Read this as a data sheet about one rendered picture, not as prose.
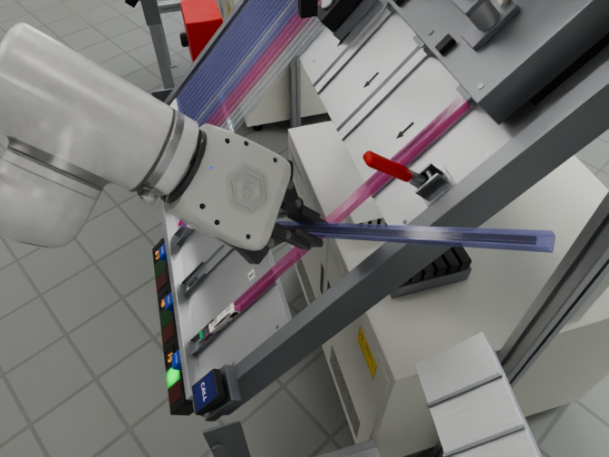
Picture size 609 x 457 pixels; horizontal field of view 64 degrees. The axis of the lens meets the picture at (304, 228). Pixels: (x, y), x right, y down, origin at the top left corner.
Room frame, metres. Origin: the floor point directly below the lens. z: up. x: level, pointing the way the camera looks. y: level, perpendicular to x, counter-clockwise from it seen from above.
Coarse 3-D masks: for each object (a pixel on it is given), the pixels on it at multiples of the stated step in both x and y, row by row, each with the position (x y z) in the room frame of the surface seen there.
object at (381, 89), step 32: (352, 32) 0.67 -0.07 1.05; (384, 32) 0.62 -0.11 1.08; (320, 64) 0.66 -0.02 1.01; (352, 64) 0.61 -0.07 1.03; (384, 64) 0.57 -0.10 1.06; (416, 64) 0.53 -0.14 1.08; (320, 96) 0.61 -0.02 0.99; (352, 96) 0.56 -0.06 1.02; (384, 96) 0.52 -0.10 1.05; (416, 96) 0.49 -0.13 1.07; (448, 96) 0.46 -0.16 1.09; (352, 128) 0.51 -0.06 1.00; (384, 128) 0.48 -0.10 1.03; (416, 128) 0.45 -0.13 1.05; (448, 128) 0.43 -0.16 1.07; (480, 128) 0.40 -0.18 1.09; (512, 128) 0.38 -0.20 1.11; (416, 160) 0.41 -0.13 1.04; (448, 160) 0.39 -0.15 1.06; (480, 160) 0.37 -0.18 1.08; (384, 192) 0.40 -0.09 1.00
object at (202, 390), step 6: (210, 372) 0.26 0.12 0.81; (204, 378) 0.26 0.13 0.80; (210, 378) 0.25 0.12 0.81; (198, 384) 0.25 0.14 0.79; (204, 384) 0.25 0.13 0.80; (210, 384) 0.25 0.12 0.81; (198, 390) 0.25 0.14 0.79; (204, 390) 0.24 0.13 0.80; (210, 390) 0.24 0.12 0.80; (198, 396) 0.24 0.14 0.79; (204, 396) 0.24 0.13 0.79; (210, 396) 0.23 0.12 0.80; (198, 402) 0.23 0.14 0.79; (204, 402) 0.23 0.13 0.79; (198, 408) 0.22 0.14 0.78
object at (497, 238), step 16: (288, 224) 0.36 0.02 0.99; (304, 224) 0.35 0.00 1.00; (320, 224) 0.34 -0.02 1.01; (336, 224) 0.33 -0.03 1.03; (352, 224) 0.32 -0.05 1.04; (368, 224) 0.31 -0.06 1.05; (384, 240) 0.29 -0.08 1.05; (400, 240) 0.28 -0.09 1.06; (416, 240) 0.27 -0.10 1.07; (432, 240) 0.26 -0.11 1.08; (448, 240) 0.26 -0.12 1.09; (464, 240) 0.25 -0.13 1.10; (480, 240) 0.24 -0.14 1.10; (496, 240) 0.24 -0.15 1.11; (512, 240) 0.23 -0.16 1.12; (528, 240) 0.23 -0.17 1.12; (544, 240) 0.22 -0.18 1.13
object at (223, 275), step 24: (192, 240) 0.53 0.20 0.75; (192, 264) 0.48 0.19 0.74; (216, 264) 0.45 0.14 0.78; (240, 264) 0.43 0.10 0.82; (264, 264) 0.40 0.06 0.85; (192, 288) 0.44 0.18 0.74; (216, 288) 0.41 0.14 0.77; (240, 288) 0.39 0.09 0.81; (192, 312) 0.40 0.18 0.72; (216, 312) 0.38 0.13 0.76; (240, 312) 0.35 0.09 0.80; (264, 312) 0.34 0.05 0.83; (288, 312) 0.32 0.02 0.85; (216, 336) 0.34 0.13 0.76; (240, 336) 0.32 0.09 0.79; (264, 336) 0.30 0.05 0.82; (216, 360) 0.31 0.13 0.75; (240, 360) 0.29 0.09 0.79
